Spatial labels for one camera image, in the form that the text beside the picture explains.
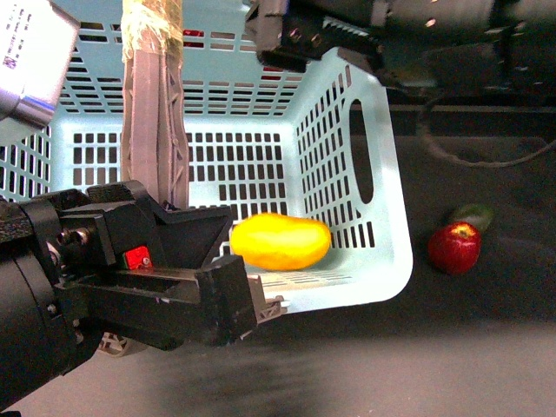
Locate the light blue plastic basket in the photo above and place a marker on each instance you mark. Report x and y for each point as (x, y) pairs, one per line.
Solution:
(315, 145)

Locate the green avocado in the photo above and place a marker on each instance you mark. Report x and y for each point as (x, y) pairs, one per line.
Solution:
(476, 214)

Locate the silver labelled camera box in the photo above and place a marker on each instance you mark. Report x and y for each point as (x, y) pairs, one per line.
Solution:
(37, 41)

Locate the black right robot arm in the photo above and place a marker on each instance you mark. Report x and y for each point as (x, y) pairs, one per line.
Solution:
(38, 342)

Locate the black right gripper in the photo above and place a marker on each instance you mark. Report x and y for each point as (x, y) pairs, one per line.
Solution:
(140, 269)

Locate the red apple near mango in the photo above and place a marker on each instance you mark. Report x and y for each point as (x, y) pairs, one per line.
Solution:
(455, 248)

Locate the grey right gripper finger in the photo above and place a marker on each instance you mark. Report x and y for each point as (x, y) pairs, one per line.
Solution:
(266, 309)
(154, 147)

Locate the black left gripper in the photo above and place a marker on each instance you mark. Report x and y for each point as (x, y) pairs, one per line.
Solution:
(288, 35)

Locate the yellow mango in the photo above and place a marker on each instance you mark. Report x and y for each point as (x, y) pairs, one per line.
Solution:
(280, 242)

